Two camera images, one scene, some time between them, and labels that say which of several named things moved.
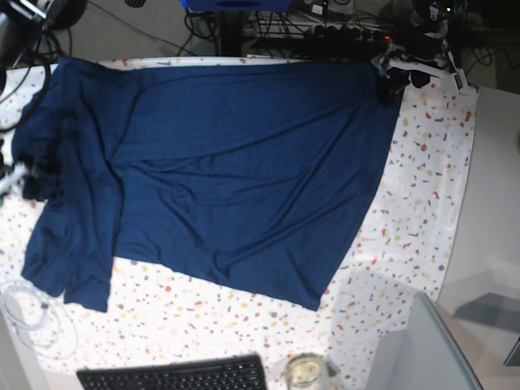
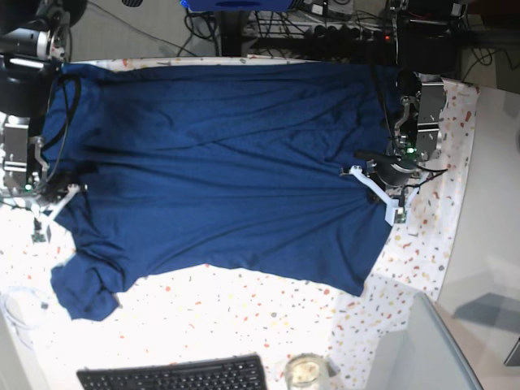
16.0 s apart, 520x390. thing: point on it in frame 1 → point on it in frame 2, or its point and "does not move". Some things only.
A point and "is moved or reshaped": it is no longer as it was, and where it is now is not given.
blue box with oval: (206, 6) does not move
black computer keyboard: (231, 373) does not move
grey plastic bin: (424, 356) does not move
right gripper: (415, 42) → (394, 171)
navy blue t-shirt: (257, 173) is moved or reshaped
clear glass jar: (306, 371) does not move
